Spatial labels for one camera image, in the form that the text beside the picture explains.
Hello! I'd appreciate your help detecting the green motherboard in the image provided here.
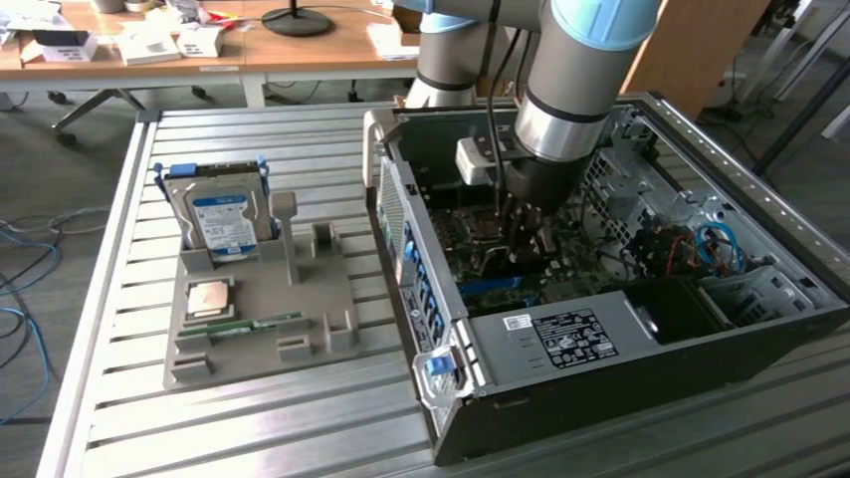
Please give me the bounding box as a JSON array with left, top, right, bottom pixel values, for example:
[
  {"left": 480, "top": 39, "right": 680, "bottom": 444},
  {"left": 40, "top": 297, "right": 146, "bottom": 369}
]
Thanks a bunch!
[{"left": 424, "top": 198, "right": 632, "bottom": 318}]

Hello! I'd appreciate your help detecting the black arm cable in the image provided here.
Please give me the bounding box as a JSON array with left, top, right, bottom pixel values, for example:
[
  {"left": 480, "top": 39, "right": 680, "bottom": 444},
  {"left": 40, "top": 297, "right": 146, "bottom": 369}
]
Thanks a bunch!
[{"left": 484, "top": 0, "right": 504, "bottom": 215}]

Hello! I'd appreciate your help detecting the brown cardboard box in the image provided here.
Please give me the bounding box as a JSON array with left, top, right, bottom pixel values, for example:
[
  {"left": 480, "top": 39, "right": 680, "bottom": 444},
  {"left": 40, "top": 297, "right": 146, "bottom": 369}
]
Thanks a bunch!
[{"left": 391, "top": 0, "right": 425, "bottom": 35}]

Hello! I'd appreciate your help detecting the grey power supply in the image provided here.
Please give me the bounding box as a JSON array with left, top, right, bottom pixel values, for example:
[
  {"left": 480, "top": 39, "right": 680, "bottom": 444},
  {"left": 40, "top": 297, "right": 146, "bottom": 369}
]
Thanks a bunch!
[{"left": 467, "top": 291, "right": 659, "bottom": 389}]

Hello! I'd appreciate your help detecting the hard disk blue carrier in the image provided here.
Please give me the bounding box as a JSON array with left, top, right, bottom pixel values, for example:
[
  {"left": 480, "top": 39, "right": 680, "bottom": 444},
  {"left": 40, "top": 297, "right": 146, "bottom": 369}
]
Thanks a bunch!
[{"left": 149, "top": 154, "right": 274, "bottom": 264}]

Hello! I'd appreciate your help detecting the grey parts rack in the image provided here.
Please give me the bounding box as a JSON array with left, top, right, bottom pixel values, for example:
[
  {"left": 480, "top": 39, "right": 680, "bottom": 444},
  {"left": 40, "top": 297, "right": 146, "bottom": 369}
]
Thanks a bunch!
[{"left": 161, "top": 190, "right": 365, "bottom": 392}]

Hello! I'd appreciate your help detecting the metal CPU socket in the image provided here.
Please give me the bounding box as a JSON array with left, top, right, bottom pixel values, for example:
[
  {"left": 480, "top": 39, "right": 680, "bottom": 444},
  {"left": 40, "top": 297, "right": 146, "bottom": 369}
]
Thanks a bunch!
[{"left": 460, "top": 207, "right": 509, "bottom": 243}]

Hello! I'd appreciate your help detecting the black round lamp base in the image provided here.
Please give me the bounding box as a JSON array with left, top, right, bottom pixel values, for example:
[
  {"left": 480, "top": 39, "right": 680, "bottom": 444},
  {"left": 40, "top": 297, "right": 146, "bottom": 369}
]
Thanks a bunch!
[{"left": 260, "top": 0, "right": 336, "bottom": 39}]

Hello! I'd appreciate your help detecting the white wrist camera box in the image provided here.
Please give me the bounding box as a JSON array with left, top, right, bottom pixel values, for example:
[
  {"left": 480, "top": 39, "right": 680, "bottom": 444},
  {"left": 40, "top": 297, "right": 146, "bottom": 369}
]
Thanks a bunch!
[{"left": 453, "top": 137, "right": 516, "bottom": 186}]

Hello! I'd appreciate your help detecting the flat white box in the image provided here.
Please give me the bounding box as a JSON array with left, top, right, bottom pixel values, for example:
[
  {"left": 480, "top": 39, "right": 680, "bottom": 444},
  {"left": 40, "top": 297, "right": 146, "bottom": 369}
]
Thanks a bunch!
[{"left": 113, "top": 30, "right": 182, "bottom": 67}]

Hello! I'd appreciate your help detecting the blue floor cable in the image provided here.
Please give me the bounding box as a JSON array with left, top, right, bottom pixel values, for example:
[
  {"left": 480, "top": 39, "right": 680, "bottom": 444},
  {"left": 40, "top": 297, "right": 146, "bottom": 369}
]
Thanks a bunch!
[
  {"left": 0, "top": 221, "right": 62, "bottom": 298},
  {"left": 0, "top": 306, "right": 54, "bottom": 427}
]

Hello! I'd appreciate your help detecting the silver disk bay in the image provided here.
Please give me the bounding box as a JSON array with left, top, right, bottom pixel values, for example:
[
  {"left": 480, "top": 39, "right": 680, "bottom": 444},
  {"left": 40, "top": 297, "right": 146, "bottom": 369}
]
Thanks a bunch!
[{"left": 695, "top": 265, "right": 823, "bottom": 328}]

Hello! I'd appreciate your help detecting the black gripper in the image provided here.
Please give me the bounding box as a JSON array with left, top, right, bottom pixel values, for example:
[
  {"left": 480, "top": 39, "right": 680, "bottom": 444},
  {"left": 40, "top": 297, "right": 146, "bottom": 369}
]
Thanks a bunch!
[{"left": 500, "top": 154, "right": 593, "bottom": 221}]

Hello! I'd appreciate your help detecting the blue data wire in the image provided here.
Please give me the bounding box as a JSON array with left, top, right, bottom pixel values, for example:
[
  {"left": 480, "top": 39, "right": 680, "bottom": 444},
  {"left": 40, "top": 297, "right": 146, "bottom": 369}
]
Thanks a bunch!
[{"left": 696, "top": 221, "right": 745, "bottom": 278}]

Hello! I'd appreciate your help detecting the black and white box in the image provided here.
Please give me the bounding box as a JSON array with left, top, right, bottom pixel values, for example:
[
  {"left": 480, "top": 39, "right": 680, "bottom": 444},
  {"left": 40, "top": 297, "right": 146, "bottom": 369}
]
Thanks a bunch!
[{"left": 30, "top": 28, "right": 100, "bottom": 64}]

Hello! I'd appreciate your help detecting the wooden cabinet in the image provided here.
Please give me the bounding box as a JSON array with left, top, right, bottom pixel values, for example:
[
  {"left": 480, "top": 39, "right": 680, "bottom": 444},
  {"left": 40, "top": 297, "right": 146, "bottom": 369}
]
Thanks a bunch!
[{"left": 616, "top": 0, "right": 775, "bottom": 120}]

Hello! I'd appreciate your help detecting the white table frame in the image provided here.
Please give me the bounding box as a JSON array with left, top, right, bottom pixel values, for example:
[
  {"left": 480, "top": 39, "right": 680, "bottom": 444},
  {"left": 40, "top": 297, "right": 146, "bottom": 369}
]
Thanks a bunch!
[{"left": 741, "top": 0, "right": 850, "bottom": 104}]

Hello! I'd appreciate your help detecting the grey floor cable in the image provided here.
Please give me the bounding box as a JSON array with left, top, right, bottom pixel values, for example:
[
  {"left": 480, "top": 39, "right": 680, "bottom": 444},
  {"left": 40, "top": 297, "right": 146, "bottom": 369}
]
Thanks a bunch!
[{"left": 0, "top": 206, "right": 112, "bottom": 236}]

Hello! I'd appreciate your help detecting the green RAM stick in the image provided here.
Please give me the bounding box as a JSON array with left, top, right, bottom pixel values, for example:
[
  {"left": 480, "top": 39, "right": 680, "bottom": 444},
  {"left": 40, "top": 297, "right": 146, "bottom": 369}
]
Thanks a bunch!
[{"left": 176, "top": 312, "right": 304, "bottom": 338}]

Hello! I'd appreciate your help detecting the white paper stack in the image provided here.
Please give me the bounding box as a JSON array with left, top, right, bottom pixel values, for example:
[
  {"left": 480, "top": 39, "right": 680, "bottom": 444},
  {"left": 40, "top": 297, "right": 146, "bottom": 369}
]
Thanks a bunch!
[{"left": 365, "top": 22, "right": 421, "bottom": 62}]

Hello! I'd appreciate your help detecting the dark slanted pole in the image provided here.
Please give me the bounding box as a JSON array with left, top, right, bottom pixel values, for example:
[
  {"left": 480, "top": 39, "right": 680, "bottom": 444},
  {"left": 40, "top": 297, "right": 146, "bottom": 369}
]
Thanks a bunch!
[{"left": 755, "top": 9, "right": 850, "bottom": 175}]

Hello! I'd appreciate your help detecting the blue expansion slot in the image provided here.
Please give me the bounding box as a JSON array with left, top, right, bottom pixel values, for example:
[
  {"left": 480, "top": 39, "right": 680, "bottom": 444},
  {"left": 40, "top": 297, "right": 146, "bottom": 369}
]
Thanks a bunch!
[{"left": 460, "top": 277, "right": 525, "bottom": 296}]

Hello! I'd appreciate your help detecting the red wire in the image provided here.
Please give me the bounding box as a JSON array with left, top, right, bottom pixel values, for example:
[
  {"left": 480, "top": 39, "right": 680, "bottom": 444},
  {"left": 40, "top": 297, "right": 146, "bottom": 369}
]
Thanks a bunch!
[{"left": 668, "top": 234, "right": 700, "bottom": 268}]

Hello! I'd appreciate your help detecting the silver CPU chip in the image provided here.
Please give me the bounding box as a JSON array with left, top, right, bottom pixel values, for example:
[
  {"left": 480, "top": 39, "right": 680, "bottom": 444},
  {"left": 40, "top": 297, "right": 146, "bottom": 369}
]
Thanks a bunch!
[{"left": 184, "top": 281, "right": 230, "bottom": 317}]

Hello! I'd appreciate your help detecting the white printed box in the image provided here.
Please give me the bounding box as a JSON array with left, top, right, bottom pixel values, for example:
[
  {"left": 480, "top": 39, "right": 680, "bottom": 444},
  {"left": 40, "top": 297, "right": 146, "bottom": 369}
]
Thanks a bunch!
[{"left": 173, "top": 24, "right": 225, "bottom": 59}]

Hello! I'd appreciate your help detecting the black open PC case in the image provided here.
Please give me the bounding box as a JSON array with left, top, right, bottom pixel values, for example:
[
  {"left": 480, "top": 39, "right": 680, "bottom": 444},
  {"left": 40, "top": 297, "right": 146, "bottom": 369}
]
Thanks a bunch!
[{"left": 361, "top": 92, "right": 850, "bottom": 467}]

